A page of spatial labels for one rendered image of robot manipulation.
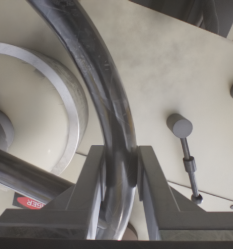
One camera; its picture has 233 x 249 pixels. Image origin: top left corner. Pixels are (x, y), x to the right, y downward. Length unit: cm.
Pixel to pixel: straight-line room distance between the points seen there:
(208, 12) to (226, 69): 16
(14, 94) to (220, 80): 35
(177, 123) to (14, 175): 26
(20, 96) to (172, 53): 26
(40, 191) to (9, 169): 4
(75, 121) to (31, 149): 7
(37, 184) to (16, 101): 13
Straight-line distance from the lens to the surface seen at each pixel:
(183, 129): 34
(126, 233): 49
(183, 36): 38
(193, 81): 38
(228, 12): 117
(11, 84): 27
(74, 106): 27
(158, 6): 111
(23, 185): 18
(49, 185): 17
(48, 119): 26
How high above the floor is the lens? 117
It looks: 15 degrees up
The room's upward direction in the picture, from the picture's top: 161 degrees counter-clockwise
